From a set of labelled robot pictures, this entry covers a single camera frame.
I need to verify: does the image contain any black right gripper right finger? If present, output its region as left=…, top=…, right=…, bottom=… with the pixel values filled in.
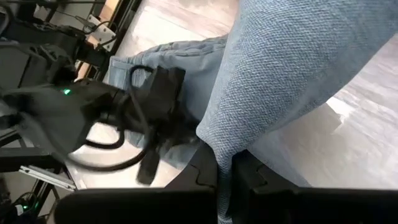
left=231, top=149, right=398, bottom=224

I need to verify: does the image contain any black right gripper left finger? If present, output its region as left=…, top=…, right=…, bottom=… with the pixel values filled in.
left=54, top=141, right=218, bottom=224

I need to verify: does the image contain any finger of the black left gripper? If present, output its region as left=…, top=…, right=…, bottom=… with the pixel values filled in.
left=136, top=133, right=163, bottom=186

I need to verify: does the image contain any light blue denim garment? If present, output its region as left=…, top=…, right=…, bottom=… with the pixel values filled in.
left=102, top=0, right=398, bottom=224

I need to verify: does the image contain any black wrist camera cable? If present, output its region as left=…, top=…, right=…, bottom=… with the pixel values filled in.
left=67, top=64, right=156, bottom=172

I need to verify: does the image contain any black aluminium table frame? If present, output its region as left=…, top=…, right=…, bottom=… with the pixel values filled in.
left=0, top=0, right=144, bottom=218

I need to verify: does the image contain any silver metal bracket plate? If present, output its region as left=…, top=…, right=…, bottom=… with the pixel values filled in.
left=86, top=14, right=118, bottom=52

